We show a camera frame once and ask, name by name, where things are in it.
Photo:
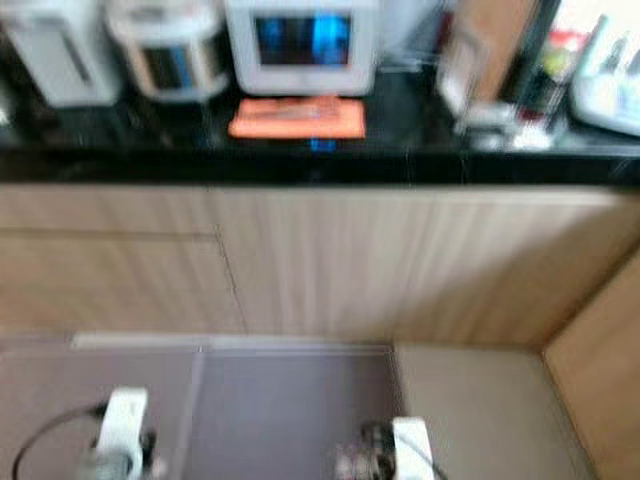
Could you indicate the white silver rice cooker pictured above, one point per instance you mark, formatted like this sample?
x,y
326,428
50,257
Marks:
x,y
165,45

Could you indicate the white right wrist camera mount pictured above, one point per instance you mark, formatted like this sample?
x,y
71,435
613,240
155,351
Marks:
x,y
412,450

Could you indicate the stainless steel square canister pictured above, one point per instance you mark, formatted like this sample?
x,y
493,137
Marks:
x,y
468,70

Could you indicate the wooden cutting board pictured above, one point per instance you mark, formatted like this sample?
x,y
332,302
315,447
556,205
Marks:
x,y
510,40

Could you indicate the white electric water boiler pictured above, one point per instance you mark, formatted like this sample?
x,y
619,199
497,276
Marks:
x,y
65,60

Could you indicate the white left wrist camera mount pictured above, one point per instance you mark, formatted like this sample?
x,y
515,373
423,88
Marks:
x,y
122,425

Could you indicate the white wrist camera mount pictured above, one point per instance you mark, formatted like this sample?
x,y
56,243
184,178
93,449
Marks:
x,y
122,425
412,450

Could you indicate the stainless steel plate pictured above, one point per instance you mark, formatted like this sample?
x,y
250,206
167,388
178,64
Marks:
x,y
490,120

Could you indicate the white plinth strip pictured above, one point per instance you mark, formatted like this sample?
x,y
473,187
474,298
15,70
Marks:
x,y
135,340

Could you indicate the orange cloth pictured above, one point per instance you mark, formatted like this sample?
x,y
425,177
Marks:
x,y
345,125

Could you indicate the deep wood drawer front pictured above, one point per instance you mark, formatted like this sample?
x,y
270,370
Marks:
x,y
110,285

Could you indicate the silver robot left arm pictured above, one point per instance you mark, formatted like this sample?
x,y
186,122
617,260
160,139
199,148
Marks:
x,y
117,471

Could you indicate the black and white bottle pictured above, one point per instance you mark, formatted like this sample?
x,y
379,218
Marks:
x,y
550,70

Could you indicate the white boxy appliance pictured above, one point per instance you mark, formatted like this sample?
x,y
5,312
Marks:
x,y
610,100

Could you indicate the grey floor mat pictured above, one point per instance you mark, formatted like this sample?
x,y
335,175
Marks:
x,y
50,375
290,400

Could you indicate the light wood base cabinet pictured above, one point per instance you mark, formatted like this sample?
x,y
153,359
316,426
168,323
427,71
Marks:
x,y
340,265

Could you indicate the light wood side panel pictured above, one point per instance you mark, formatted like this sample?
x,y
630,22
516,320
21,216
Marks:
x,y
600,390

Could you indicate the white appliance blue screen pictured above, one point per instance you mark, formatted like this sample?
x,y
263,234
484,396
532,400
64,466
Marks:
x,y
300,80

